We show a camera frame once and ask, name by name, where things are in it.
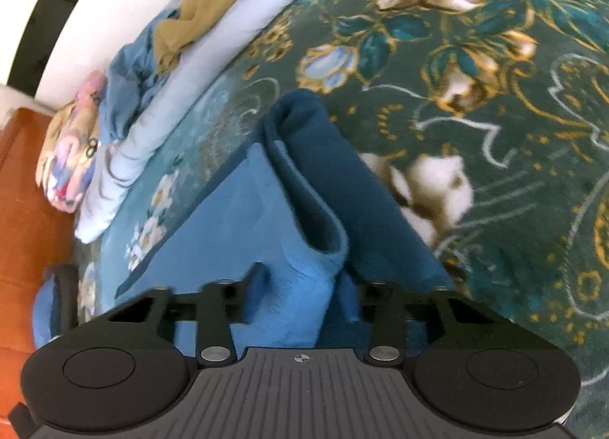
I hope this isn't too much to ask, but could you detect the light blue crumpled garment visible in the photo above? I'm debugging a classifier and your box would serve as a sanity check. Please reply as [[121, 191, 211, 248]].
[[99, 8, 177, 144]]

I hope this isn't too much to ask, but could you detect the blue fleece garment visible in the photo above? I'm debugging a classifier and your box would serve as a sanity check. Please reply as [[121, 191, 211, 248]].
[[116, 90, 451, 349]]

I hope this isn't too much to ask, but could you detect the light grey floral quilt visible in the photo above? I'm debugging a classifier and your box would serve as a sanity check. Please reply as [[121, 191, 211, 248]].
[[75, 0, 293, 244]]

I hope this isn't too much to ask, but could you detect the colourful floral pillow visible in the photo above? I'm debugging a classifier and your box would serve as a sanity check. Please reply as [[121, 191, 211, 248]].
[[35, 71, 106, 213]]

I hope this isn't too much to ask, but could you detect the blue storage bag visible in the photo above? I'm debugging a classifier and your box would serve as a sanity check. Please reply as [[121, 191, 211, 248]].
[[32, 263, 78, 349]]

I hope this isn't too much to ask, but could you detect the teal floral bed blanket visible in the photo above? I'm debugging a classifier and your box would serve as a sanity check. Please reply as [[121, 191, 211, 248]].
[[70, 0, 609, 439]]

